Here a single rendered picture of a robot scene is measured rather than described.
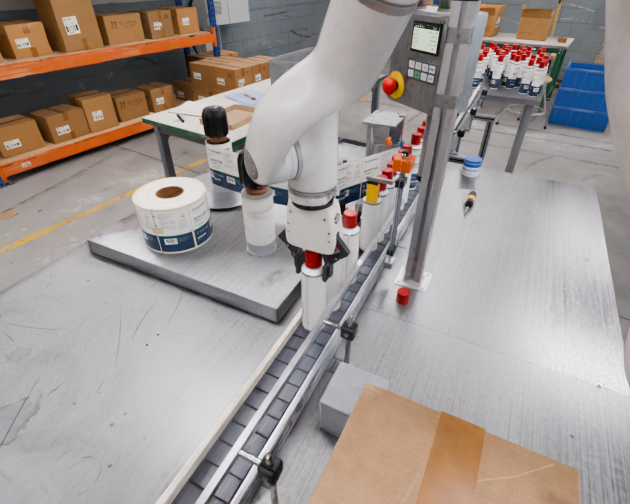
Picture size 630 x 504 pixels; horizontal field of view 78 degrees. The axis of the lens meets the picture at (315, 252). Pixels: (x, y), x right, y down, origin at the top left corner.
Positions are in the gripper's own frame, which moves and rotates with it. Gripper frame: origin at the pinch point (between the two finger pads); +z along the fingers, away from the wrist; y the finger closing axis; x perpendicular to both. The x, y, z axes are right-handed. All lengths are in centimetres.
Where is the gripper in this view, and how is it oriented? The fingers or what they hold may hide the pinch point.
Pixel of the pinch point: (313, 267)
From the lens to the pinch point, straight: 78.0
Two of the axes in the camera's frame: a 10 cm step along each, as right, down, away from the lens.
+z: 0.1, 8.1, 5.9
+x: -4.5, 5.3, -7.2
